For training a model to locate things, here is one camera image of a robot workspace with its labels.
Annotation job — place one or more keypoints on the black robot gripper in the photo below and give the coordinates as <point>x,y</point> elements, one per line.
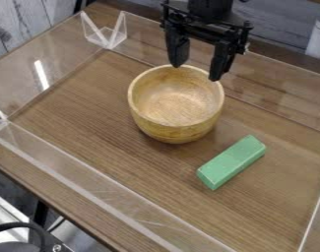
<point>208,21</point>

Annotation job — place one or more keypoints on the light wooden bowl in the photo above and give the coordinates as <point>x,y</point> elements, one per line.
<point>174,103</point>

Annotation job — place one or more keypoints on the green rectangular block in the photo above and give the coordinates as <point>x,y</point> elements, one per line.
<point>217,171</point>

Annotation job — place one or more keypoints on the white cylinder container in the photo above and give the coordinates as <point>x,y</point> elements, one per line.
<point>313,43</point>

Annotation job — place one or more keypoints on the black metal table leg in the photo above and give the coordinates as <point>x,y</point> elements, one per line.
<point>40,213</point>

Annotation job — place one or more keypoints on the clear acrylic tray wall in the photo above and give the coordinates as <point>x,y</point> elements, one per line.
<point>71,146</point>

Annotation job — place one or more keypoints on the grey metal bracket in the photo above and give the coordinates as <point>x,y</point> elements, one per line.
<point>46,242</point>

